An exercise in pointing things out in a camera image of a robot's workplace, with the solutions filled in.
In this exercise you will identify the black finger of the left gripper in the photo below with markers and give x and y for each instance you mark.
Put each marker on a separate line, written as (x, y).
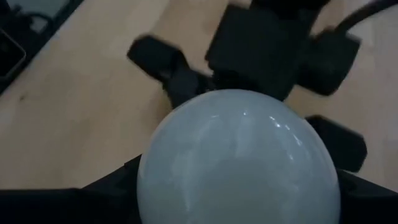
(189, 88)
(342, 146)

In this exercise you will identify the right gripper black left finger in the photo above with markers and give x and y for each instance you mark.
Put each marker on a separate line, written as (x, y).
(77, 208)

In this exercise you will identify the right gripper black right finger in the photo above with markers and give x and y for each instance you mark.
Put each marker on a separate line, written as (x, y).
(370, 205)

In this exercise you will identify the white light bulb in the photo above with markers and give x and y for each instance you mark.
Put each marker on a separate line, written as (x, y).
(239, 155)

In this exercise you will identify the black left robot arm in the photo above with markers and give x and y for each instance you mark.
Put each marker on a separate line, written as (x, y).
(289, 6)

